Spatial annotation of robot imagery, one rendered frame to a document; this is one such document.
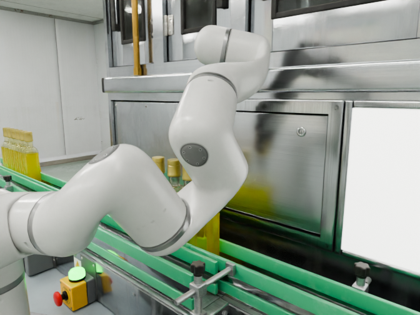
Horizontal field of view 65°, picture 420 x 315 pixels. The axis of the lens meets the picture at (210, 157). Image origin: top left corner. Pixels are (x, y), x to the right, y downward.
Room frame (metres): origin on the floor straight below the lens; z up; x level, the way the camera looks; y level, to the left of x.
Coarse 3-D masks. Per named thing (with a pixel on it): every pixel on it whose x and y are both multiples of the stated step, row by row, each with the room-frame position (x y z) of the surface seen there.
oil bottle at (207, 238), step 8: (216, 216) 0.77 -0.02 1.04; (208, 224) 0.75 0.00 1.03; (216, 224) 0.77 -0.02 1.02; (200, 232) 0.75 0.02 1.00; (208, 232) 0.75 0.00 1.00; (216, 232) 0.77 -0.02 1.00; (192, 240) 0.77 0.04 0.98; (200, 240) 0.75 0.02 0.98; (208, 240) 0.75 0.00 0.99; (216, 240) 0.77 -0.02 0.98; (208, 248) 0.75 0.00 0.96; (216, 248) 0.77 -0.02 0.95
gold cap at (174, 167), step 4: (168, 160) 0.85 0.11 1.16; (172, 160) 0.85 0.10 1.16; (176, 160) 0.85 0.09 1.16; (168, 164) 0.85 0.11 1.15; (172, 164) 0.85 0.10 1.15; (176, 164) 0.85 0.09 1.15; (168, 168) 0.85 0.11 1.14; (172, 168) 0.85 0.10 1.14; (176, 168) 0.85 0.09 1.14; (180, 168) 0.86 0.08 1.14; (168, 172) 0.85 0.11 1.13; (172, 172) 0.85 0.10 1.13; (176, 172) 0.85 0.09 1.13; (180, 172) 0.86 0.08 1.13; (172, 176) 0.85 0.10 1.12; (176, 176) 0.85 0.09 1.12
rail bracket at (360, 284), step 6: (354, 264) 0.59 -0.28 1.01; (360, 264) 0.59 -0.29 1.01; (366, 264) 0.59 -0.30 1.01; (354, 270) 0.59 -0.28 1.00; (360, 270) 0.58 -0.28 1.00; (366, 270) 0.58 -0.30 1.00; (360, 276) 0.58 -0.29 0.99; (366, 276) 0.58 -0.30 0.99; (354, 282) 0.59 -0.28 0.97; (360, 282) 0.58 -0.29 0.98; (366, 282) 0.61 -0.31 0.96; (360, 288) 0.58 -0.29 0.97; (366, 288) 0.58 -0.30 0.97
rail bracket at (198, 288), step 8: (192, 264) 0.59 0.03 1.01; (200, 264) 0.59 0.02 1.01; (232, 264) 0.67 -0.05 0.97; (192, 272) 0.59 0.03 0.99; (200, 272) 0.58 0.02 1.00; (224, 272) 0.65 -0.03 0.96; (232, 272) 0.66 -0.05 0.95; (200, 280) 0.59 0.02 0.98; (208, 280) 0.62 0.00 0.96; (216, 280) 0.63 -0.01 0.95; (192, 288) 0.59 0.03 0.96; (200, 288) 0.58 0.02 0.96; (184, 296) 0.56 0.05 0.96; (192, 296) 0.59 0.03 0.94; (200, 296) 0.58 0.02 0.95; (176, 304) 0.55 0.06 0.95; (200, 304) 0.59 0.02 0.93; (192, 312) 0.59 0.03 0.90; (200, 312) 0.59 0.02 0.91
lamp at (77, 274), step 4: (72, 268) 0.86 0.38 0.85; (76, 268) 0.85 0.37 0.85; (80, 268) 0.85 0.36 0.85; (72, 272) 0.84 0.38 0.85; (76, 272) 0.84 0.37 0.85; (80, 272) 0.84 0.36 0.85; (84, 272) 0.85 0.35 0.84; (72, 276) 0.83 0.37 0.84; (76, 276) 0.83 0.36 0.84; (80, 276) 0.84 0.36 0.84; (84, 276) 0.85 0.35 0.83; (72, 280) 0.83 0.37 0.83; (76, 280) 0.83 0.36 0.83; (80, 280) 0.83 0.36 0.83
